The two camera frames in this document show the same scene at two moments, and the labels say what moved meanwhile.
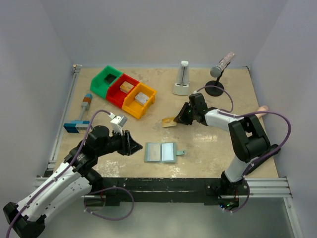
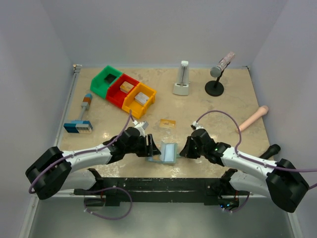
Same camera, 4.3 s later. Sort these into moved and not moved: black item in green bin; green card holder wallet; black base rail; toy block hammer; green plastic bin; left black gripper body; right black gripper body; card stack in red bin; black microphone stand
Moved: left black gripper body; right black gripper body
Not moved: black item in green bin; black base rail; black microphone stand; green card holder wallet; green plastic bin; toy block hammer; card stack in red bin
